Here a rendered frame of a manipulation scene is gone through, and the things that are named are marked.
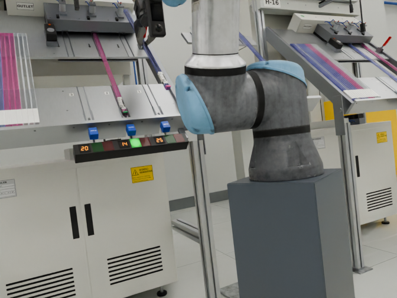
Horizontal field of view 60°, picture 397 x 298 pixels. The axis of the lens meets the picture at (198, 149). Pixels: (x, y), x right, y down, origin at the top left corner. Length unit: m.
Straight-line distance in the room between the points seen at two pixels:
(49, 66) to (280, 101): 1.25
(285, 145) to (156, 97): 0.63
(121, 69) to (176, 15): 1.80
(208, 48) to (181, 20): 2.87
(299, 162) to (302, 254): 0.17
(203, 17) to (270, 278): 0.49
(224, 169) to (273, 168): 2.79
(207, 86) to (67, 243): 0.93
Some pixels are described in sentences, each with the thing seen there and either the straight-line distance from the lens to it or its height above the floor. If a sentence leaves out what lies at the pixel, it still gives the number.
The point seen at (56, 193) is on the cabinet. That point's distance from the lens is 1.35.
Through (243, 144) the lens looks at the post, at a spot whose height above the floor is 0.60.
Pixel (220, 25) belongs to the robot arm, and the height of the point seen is 0.83.
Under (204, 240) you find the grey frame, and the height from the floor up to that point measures 0.30.
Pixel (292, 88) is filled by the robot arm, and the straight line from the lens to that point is 0.68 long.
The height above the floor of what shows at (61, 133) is 0.70.
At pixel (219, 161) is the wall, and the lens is 3.42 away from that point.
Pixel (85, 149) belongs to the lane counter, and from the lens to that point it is 1.00.
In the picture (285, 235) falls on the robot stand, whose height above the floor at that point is 0.45.
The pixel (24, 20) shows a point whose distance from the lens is 1.56.
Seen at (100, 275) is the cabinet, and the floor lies 0.17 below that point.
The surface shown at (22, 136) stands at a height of 0.71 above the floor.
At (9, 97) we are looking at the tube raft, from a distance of 1.14.
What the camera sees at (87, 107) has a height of 0.78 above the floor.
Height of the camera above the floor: 0.65
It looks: 2 degrees down
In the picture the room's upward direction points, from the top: 7 degrees counter-clockwise
